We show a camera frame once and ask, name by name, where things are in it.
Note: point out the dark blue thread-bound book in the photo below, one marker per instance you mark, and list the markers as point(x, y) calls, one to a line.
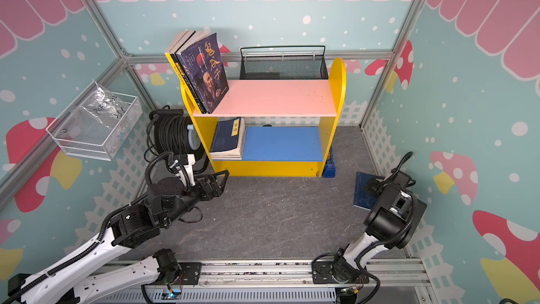
point(225, 158)

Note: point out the blue book yellow label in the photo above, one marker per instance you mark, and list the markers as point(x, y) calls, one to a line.
point(229, 136)

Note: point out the clear plastic bag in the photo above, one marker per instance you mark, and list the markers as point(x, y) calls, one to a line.
point(103, 110)

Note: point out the white wire wall basket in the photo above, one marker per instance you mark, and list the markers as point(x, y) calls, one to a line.
point(74, 139)

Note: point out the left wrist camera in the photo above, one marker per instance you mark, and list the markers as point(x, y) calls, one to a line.
point(181, 166)

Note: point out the black antler cover book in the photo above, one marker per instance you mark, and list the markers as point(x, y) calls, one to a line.
point(192, 40)

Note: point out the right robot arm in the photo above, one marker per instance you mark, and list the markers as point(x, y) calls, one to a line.
point(394, 215)

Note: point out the dark blue Sunzi label book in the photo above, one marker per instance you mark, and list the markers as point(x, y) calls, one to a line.
point(224, 156)

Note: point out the dark blue Mengxi label book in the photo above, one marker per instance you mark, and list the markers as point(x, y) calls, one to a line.
point(226, 154)

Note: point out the black wire mesh basket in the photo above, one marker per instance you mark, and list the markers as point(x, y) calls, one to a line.
point(283, 63)

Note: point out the yellow cartoon cover book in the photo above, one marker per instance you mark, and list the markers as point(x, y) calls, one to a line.
point(174, 67)

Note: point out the yellow bookshelf pink blue shelves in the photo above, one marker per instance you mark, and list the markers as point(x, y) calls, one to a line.
point(287, 151)

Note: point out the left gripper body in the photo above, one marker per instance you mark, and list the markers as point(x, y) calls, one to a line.
point(202, 193)

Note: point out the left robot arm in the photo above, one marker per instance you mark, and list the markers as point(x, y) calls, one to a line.
point(172, 191)

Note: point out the blue crate behind shelf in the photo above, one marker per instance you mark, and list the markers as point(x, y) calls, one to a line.
point(329, 170)

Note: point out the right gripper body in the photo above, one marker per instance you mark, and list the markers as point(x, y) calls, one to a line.
point(376, 188)

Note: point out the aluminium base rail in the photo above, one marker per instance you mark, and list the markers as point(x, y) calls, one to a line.
point(222, 281)

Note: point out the old man cover book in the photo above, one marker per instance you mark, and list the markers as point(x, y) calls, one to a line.
point(204, 62)

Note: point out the black cable reel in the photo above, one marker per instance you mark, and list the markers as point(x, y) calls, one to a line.
point(170, 130)

